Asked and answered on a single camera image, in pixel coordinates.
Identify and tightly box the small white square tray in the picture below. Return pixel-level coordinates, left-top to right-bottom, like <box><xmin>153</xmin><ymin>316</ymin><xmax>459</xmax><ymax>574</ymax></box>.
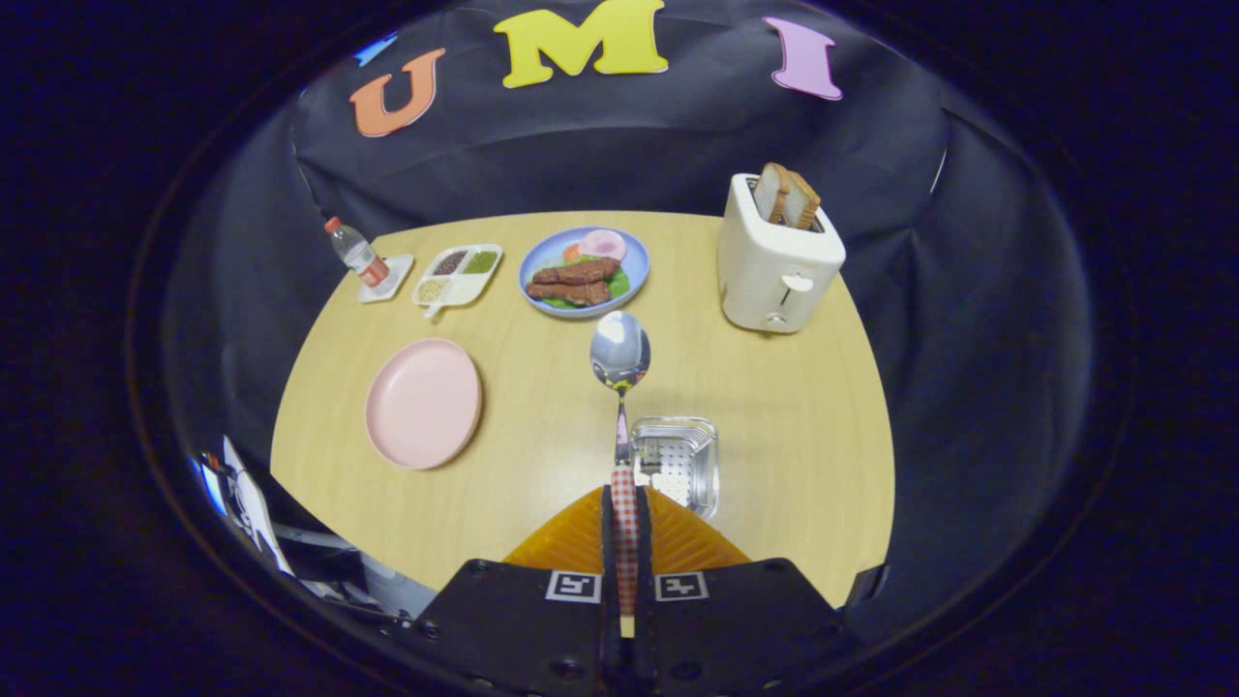
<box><xmin>358</xmin><ymin>254</ymin><xmax>415</xmax><ymax>305</ymax></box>

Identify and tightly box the clear plastic bottle red label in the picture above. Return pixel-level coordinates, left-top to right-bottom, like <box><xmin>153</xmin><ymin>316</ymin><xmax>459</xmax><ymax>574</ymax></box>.
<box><xmin>324</xmin><ymin>217</ymin><xmax>390</xmax><ymax>288</ymax></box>

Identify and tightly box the black table clamp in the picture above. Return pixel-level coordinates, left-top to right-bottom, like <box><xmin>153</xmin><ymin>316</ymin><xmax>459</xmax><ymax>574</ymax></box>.
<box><xmin>847</xmin><ymin>563</ymin><xmax>890</xmax><ymax>609</ymax></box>

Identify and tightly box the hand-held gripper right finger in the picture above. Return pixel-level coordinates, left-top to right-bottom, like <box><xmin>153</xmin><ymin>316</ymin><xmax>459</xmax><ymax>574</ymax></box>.
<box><xmin>639</xmin><ymin>484</ymin><xmax>845</xmax><ymax>697</ymax></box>

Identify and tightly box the white flat panel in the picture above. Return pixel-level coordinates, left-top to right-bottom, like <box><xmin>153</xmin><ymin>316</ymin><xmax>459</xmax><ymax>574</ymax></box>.
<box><xmin>223</xmin><ymin>436</ymin><xmax>293</xmax><ymax>578</ymax></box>

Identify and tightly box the white divided condiment tray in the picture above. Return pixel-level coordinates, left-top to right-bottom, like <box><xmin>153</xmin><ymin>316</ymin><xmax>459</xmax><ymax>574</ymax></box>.
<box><xmin>412</xmin><ymin>244</ymin><xmax>504</xmax><ymax>319</ymax></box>

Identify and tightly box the blue oval plate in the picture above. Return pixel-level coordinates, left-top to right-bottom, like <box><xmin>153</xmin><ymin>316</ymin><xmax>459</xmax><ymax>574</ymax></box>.
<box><xmin>518</xmin><ymin>227</ymin><xmax>650</xmax><ymax>318</ymax></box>

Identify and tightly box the lit blue screen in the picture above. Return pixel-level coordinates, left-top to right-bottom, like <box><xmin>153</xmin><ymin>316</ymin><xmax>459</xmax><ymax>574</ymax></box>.
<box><xmin>198</xmin><ymin>455</ymin><xmax>229</xmax><ymax>516</ymax></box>

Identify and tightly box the brown grilled meat strip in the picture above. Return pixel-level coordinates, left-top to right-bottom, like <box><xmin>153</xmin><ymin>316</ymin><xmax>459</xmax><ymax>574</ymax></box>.
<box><xmin>526</xmin><ymin>280</ymin><xmax>613</xmax><ymax>307</ymax></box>
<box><xmin>531</xmin><ymin>258</ymin><xmax>621</xmax><ymax>286</ymax></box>

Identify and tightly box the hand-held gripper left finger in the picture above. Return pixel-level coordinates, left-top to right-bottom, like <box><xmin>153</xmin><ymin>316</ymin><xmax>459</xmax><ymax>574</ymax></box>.
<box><xmin>407</xmin><ymin>484</ymin><xmax>618</xmax><ymax>697</ymax></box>

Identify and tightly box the green lettuce leaf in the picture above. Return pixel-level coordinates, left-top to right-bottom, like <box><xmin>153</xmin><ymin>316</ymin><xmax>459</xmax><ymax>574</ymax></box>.
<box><xmin>537</xmin><ymin>266</ymin><xmax>632</xmax><ymax>311</ymax></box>

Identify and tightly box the white toaster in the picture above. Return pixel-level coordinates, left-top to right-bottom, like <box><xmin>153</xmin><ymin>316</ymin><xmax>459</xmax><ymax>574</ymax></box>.
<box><xmin>718</xmin><ymin>173</ymin><xmax>847</xmax><ymax>335</ymax></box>

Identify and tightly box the toast bread slice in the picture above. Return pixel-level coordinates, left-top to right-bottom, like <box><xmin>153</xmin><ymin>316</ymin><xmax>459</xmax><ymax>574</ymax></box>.
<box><xmin>786</xmin><ymin>170</ymin><xmax>822</xmax><ymax>230</ymax></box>
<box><xmin>753</xmin><ymin>163</ymin><xmax>795</xmax><ymax>226</ymax></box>

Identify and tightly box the pink round plate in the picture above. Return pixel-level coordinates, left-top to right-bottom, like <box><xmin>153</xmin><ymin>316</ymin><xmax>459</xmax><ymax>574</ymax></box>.
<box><xmin>365</xmin><ymin>337</ymin><xmax>483</xmax><ymax>471</ymax></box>

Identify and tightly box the spoon with red checked handle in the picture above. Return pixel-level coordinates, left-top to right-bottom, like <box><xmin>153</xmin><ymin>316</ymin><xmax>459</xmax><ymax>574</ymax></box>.
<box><xmin>590</xmin><ymin>310</ymin><xmax>651</xmax><ymax>616</ymax></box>

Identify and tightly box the metal wire cutlery basket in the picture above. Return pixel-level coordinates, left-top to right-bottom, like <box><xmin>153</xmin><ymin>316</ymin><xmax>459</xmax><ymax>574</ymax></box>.
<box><xmin>629</xmin><ymin>416</ymin><xmax>720</xmax><ymax>521</ymax></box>

